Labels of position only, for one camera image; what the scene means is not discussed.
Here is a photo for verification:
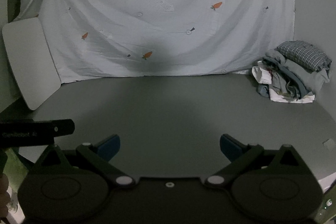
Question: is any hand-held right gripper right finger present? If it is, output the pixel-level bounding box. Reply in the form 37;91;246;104
204;134;312;188

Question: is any person's left hand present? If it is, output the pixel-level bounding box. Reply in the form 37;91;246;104
0;174;10;212

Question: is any white garment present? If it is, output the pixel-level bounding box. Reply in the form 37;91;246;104
251;61;315;104

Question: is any grey tape piece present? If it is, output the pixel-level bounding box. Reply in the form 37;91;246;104
322;139;336;150

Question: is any white rounded board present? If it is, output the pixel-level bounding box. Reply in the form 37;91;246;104
2;17;62;111

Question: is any grey folded garment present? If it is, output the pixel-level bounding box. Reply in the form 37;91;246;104
264;49;331;100

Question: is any blue checked shirt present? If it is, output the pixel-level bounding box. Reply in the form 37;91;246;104
276;40;332;73

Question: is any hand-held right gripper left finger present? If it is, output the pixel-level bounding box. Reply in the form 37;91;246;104
31;134;136;188

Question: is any green fabric cover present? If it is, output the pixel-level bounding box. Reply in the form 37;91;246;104
4;147;32;180

